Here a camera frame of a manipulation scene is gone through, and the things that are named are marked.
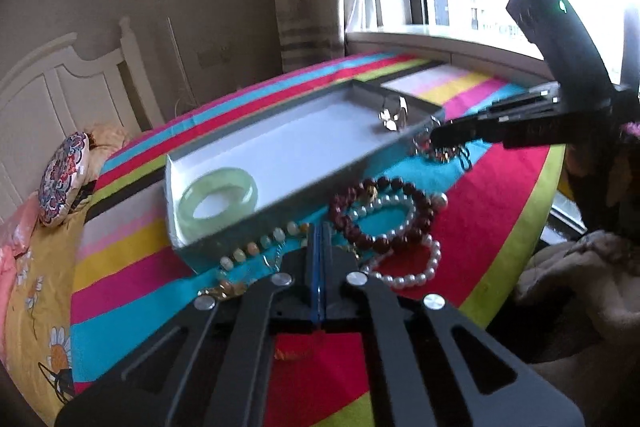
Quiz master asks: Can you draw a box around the white wooden headboard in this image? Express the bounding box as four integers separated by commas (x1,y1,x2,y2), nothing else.
0,17,166,228

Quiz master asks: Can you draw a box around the white windowsill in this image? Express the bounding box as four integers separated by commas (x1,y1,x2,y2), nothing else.
345,24,566,88

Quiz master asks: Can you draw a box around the peach fluffy pillow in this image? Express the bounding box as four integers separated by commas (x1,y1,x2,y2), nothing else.
82,122,133,188

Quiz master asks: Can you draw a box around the dark red bead bracelet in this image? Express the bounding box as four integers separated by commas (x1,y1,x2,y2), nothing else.
327,176,436,253

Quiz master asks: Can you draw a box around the silver ornament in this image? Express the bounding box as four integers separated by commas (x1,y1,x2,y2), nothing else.
376,94,410,132

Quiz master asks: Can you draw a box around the round patterned cushion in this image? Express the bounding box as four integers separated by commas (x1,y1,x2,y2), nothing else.
39,132,92,228

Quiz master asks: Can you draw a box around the pastel stone bead bracelet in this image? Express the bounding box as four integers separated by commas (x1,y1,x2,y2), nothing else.
217,221,311,273

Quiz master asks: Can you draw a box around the grey shallow tray box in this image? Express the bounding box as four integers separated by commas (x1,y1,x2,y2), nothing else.
164,79,447,275

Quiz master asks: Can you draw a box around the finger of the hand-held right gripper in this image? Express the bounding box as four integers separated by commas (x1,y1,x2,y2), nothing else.
429,114,511,148
467,83,563,120

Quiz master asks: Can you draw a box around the yellow floral bedsheet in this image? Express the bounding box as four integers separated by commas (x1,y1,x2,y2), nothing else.
0,182,108,425

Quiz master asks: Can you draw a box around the person's fuzzy beige clothing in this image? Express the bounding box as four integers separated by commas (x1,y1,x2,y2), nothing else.
515,229,640,360

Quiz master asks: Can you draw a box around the dark cloth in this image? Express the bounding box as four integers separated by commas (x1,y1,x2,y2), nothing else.
72,182,98,212

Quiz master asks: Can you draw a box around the white pearl bracelet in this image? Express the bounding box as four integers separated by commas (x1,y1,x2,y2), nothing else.
360,234,442,289
350,192,448,238

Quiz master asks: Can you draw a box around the gold brooch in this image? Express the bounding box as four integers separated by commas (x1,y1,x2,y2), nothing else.
197,279,248,303

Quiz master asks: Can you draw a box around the pink cloth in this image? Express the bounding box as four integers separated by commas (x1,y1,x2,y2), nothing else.
0,194,41,343

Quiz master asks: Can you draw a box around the green jade bangle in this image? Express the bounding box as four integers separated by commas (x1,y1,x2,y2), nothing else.
177,167,259,235

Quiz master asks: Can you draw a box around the striped colourful cloth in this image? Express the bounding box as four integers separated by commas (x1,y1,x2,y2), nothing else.
70,52,568,427

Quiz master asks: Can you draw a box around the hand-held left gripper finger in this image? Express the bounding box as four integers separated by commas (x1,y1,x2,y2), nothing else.
320,223,586,427
55,223,321,427

